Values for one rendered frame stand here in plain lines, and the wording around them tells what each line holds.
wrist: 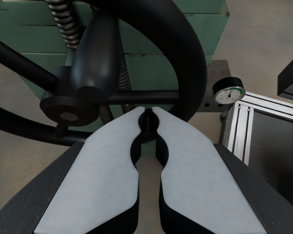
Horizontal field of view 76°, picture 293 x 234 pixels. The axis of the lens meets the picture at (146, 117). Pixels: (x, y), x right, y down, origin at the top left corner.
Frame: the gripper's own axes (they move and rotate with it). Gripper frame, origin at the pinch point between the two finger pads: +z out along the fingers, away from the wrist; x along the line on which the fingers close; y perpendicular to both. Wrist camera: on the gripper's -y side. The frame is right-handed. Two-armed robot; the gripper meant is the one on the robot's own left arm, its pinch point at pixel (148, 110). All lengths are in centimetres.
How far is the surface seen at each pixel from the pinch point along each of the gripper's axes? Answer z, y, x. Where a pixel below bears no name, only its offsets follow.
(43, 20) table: 14.1, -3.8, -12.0
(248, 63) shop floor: 125, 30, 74
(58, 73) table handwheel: 8.5, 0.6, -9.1
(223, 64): 39.5, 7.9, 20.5
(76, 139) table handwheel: 14.3, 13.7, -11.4
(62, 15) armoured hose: 11.4, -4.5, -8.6
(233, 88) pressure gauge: 24.7, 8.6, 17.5
